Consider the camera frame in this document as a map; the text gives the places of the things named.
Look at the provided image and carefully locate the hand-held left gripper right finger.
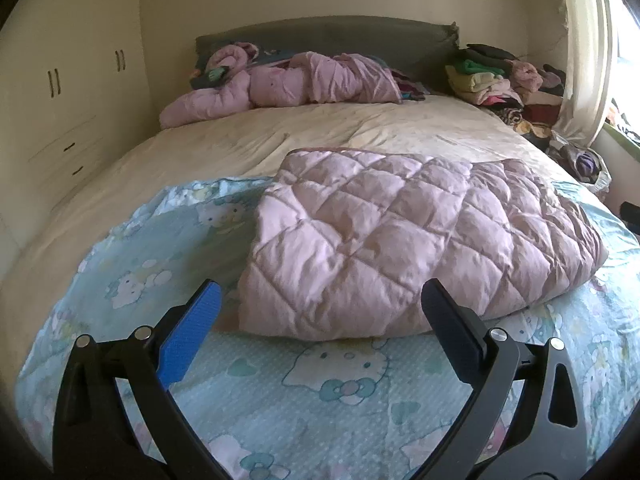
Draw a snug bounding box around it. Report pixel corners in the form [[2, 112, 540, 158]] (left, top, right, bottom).
[[421, 278, 589, 480]]

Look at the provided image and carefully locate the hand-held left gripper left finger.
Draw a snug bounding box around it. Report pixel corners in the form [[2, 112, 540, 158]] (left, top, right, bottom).
[[52, 280, 231, 480]]

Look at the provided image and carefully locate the pink quilted jacket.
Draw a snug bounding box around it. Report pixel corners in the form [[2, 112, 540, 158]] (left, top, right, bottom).
[[237, 146, 610, 342]]

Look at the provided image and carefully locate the bag of clothes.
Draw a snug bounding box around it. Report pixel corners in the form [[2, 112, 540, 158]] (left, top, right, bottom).
[[547, 130, 613, 196]]

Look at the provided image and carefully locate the pile of folded clothes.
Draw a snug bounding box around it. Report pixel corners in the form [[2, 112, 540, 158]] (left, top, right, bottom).
[[445, 42, 568, 136]]

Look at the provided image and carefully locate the blue cartoon printed blanket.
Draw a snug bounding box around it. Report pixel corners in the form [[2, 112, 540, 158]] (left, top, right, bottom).
[[15, 175, 640, 480]]

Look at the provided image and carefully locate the bed with beige sheet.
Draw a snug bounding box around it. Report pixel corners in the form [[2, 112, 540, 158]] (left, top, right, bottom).
[[0, 92, 586, 311]]

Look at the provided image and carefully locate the dark striped cloth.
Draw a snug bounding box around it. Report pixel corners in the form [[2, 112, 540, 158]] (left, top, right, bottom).
[[390, 67, 433, 104]]

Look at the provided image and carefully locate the dark cloth with green print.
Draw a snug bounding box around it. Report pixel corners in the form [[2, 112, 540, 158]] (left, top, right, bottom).
[[189, 52, 237, 92]]

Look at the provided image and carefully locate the crumpled pink quilt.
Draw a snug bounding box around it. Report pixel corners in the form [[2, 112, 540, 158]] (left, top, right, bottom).
[[159, 44, 403, 129]]

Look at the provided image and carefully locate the colourful printed cloth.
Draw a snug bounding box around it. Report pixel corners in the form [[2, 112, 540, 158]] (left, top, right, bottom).
[[605, 102, 640, 143]]

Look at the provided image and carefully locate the cream wardrobe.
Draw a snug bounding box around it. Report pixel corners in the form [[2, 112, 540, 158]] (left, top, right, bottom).
[[0, 0, 153, 241]]

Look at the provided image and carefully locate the cream curtain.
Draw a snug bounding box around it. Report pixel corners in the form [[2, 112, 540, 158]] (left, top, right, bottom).
[[550, 0, 618, 148]]

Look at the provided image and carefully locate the grey headboard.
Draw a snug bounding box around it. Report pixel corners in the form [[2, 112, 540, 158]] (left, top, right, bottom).
[[194, 15, 460, 93]]

